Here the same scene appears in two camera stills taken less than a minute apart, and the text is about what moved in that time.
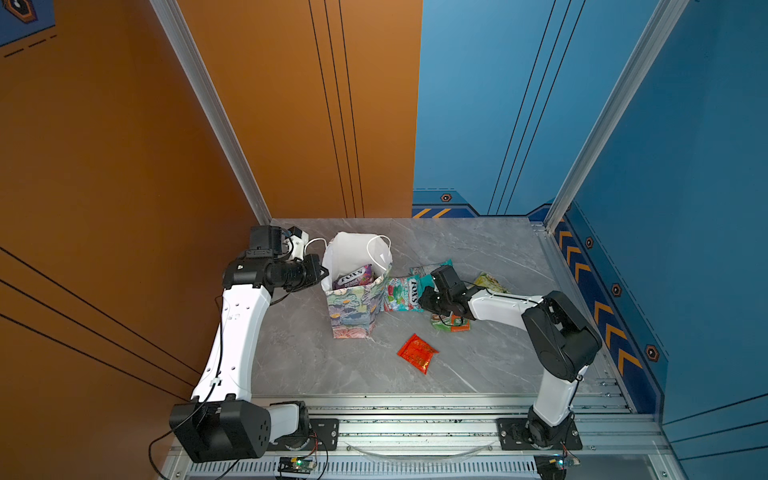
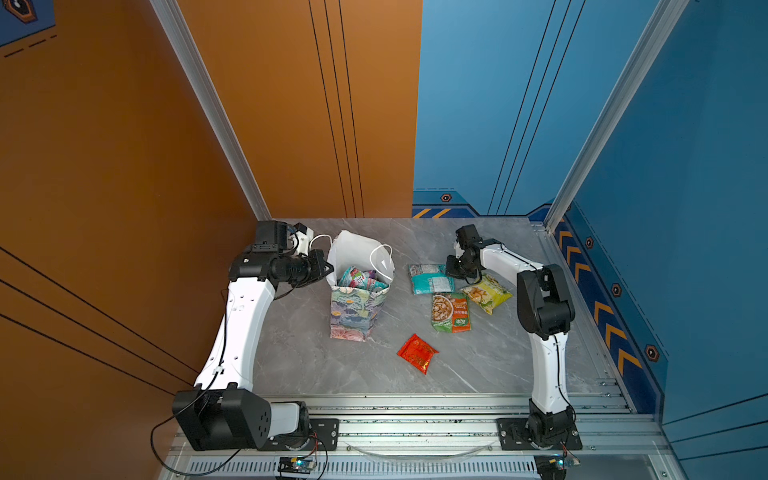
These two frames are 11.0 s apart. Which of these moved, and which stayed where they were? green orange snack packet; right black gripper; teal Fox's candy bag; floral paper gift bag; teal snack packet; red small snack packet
Moved: right black gripper; teal Fox's candy bag
Stayed: teal snack packet; floral paper gift bag; green orange snack packet; red small snack packet
